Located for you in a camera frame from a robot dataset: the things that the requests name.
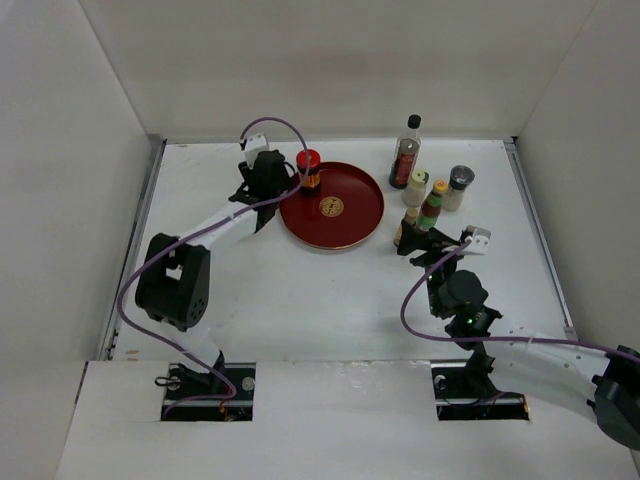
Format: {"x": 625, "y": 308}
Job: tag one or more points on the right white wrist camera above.
{"x": 477, "y": 239}

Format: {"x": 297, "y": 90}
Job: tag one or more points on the white bottle cream cap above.
{"x": 415, "y": 190}

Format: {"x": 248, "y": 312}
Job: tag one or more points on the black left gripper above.
{"x": 285, "y": 186}

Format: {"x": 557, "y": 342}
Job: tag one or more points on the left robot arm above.
{"x": 174, "y": 291}

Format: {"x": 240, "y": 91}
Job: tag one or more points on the red-lid chili sauce jar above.
{"x": 308, "y": 163}

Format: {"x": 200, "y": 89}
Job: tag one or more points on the tall soy sauce bottle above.
{"x": 406, "y": 153}

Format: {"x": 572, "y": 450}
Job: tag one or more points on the black-top glass grinder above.
{"x": 460, "y": 178}

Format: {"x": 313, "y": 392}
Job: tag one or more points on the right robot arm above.
{"x": 599, "y": 383}

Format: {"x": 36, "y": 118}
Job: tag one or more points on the round red lacquer tray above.
{"x": 344, "y": 212}

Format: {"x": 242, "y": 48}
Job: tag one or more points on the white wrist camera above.
{"x": 252, "y": 146}
{"x": 477, "y": 239}

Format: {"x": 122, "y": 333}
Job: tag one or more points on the small oil bottle cork cap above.
{"x": 407, "y": 217}

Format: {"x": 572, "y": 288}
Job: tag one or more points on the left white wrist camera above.
{"x": 252, "y": 146}

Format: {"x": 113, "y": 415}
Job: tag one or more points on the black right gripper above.
{"x": 434, "y": 242}

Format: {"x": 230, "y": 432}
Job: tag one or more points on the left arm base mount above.
{"x": 191, "y": 396}

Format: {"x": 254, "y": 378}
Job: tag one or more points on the chili sauce bottle yellow cap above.
{"x": 431, "y": 207}

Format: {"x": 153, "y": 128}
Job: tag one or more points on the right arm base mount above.
{"x": 462, "y": 395}

